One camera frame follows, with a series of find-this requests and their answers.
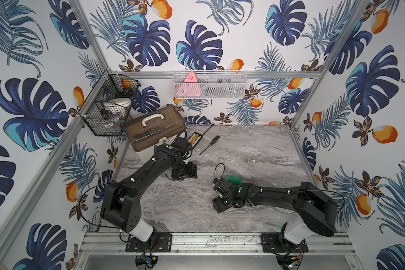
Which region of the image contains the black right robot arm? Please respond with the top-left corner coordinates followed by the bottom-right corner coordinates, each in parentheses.
top-left (212, 178), bottom-right (338, 255)

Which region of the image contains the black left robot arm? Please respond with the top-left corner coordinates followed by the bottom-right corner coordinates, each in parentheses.
top-left (100, 142), bottom-right (198, 242)

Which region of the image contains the black bit holder case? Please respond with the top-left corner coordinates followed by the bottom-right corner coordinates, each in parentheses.
top-left (188, 132), bottom-right (203, 150)

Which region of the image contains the black yellow screwdriver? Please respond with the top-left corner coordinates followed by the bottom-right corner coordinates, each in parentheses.
top-left (199, 136), bottom-right (220, 155)

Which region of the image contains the white storage box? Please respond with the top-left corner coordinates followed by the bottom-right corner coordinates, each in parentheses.
top-left (124, 105), bottom-right (186, 162)

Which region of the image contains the pink triangle card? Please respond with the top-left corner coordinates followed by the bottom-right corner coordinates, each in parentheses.
top-left (175, 72), bottom-right (202, 99)

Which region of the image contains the white round object in basket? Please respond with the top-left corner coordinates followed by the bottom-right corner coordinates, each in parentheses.
top-left (102, 98), bottom-right (132, 114)

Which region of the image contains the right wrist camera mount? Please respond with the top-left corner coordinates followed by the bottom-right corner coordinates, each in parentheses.
top-left (213, 178), bottom-right (238, 194)

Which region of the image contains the clear mesh wall shelf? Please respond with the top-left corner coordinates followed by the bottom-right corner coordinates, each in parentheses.
top-left (172, 70), bottom-right (249, 99)

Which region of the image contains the black wire basket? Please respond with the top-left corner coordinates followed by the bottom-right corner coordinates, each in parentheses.
top-left (78, 70), bottom-right (141, 137)

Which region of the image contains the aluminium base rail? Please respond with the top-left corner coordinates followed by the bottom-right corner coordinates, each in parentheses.
top-left (79, 232), bottom-right (363, 270)

